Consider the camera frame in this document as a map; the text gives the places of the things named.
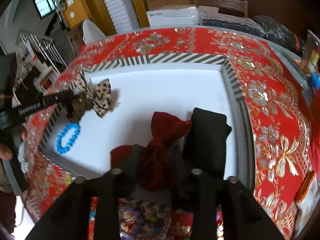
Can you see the dark packaged bundle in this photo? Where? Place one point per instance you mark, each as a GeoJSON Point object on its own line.
{"type": "Point", "coordinates": [209, 17]}

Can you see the white ironing board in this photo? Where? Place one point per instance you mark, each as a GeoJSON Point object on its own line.
{"type": "Point", "coordinates": [91, 32]}

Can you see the wooden slatted chair back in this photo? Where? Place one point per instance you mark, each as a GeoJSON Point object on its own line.
{"type": "Point", "coordinates": [236, 5]}

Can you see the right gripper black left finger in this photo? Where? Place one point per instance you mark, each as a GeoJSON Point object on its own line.
{"type": "Point", "coordinates": [68, 217]}

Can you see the striped white tray box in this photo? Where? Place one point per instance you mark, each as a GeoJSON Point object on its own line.
{"type": "Point", "coordinates": [172, 83]}

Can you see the metal stair railing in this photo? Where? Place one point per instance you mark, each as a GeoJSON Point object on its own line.
{"type": "Point", "coordinates": [43, 48]}

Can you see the black fabric bow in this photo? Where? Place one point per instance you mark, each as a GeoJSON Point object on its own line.
{"type": "Point", "coordinates": [205, 145]}

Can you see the red velvet bow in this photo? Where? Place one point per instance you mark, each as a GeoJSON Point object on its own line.
{"type": "Point", "coordinates": [155, 162]}

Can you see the red floral tablecloth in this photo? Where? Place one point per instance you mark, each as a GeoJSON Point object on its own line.
{"type": "Point", "coordinates": [285, 178]}

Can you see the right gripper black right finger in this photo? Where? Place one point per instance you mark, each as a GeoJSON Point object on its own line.
{"type": "Point", "coordinates": [199, 187]}

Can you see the white louvered panel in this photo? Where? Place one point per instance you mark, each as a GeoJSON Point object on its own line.
{"type": "Point", "coordinates": [123, 15]}

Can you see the leopard print bow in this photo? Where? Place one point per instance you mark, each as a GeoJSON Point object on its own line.
{"type": "Point", "coordinates": [99, 95]}

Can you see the white cardboard box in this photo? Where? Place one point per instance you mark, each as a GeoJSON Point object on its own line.
{"type": "Point", "coordinates": [179, 16]}

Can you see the black plastic bag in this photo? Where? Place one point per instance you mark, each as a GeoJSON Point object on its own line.
{"type": "Point", "coordinates": [279, 34]}

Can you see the clear snack jar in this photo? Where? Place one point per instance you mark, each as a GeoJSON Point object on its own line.
{"type": "Point", "coordinates": [311, 54]}

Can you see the person's left hand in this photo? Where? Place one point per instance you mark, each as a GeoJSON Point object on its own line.
{"type": "Point", "coordinates": [6, 147]}

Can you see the brown scrunchie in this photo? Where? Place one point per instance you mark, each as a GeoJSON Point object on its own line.
{"type": "Point", "coordinates": [76, 108]}

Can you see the round dark wooden tabletop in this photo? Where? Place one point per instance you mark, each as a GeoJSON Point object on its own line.
{"type": "Point", "coordinates": [270, 0]}

